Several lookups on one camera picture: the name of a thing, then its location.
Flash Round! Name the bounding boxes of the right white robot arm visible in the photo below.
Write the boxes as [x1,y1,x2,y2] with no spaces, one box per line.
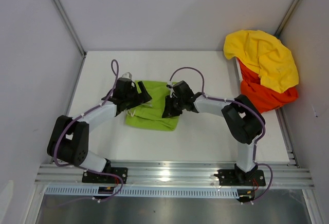
[162,81,265,185]

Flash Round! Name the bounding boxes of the left aluminium corner post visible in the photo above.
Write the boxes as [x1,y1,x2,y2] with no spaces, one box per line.
[51,0,86,58]

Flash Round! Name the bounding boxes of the white slotted cable duct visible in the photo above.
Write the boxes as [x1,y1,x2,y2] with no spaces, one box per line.
[45,185,239,199]

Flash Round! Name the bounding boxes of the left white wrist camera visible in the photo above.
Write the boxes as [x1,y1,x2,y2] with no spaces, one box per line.
[121,72,133,80]

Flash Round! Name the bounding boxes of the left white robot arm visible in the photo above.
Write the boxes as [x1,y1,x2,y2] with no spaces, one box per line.
[47,77,152,183]

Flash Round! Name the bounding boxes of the aluminium corner post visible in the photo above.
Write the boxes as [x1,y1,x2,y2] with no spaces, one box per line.
[274,0,302,38]
[51,0,86,58]

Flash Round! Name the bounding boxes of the yellow shorts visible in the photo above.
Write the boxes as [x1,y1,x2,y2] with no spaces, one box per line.
[223,30,299,93]

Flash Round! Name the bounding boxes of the lime green shorts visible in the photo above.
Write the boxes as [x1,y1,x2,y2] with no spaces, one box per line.
[125,80,179,132]

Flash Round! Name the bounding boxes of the orange shorts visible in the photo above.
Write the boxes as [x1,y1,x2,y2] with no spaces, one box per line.
[237,58,299,113]

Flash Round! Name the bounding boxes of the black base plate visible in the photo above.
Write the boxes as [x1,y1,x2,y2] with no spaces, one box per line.
[81,166,129,184]
[213,169,266,186]

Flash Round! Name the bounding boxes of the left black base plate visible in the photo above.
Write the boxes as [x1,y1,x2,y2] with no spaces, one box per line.
[81,166,129,184]

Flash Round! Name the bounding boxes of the aluminium mounting rail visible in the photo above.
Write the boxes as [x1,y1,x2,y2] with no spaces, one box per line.
[34,161,315,190]

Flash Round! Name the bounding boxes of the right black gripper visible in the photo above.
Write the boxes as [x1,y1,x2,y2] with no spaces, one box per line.
[162,95,185,119]

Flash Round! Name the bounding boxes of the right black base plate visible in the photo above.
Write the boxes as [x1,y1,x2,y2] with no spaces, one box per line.
[213,169,266,186]

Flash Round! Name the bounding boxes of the right aluminium corner post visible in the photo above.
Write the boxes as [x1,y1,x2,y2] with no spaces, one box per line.
[274,0,302,38]

